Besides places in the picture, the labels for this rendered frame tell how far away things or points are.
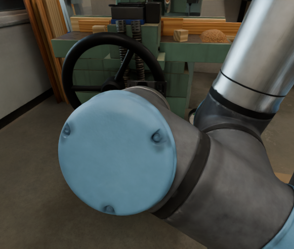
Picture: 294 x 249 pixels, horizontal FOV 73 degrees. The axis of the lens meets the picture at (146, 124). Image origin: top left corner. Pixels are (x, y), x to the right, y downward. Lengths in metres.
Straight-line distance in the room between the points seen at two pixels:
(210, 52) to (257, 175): 0.55
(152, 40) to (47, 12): 1.67
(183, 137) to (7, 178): 1.55
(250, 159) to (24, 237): 1.21
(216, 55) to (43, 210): 1.18
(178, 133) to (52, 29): 2.07
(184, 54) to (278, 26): 0.47
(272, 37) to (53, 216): 1.26
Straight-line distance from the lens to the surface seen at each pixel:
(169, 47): 0.69
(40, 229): 1.30
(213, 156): 0.17
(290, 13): 0.25
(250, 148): 0.22
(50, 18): 2.18
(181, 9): 0.99
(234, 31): 0.86
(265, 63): 0.25
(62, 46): 0.78
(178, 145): 0.15
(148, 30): 0.59
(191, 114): 0.71
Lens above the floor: 1.03
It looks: 34 degrees down
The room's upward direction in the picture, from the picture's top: straight up
